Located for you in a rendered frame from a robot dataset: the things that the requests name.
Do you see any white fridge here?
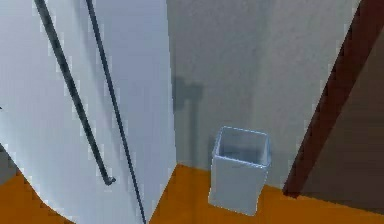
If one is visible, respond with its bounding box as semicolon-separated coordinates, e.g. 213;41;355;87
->
0;0;178;224

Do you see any pale blue square bin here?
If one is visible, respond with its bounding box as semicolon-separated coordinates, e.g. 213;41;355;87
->
207;125;272;216

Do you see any dark brown room door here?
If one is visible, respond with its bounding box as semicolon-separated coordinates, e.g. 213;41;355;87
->
282;0;384;214

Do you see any black fridge handle bar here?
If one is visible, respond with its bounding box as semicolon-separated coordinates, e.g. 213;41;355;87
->
34;0;117;187

